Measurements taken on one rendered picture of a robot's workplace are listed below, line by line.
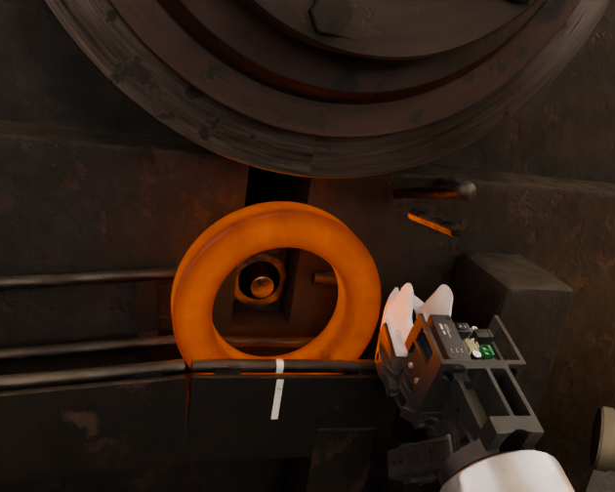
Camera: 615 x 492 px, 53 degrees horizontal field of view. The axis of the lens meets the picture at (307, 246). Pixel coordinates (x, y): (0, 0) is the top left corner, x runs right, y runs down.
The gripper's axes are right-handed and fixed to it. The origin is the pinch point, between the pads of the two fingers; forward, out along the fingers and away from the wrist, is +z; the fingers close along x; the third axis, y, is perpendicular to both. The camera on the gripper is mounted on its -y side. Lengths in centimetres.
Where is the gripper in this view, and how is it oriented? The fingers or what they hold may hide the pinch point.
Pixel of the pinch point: (399, 304)
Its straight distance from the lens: 60.4
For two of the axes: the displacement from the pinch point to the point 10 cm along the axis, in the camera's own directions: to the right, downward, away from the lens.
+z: -1.8, -6.2, 7.6
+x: -9.6, -0.6, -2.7
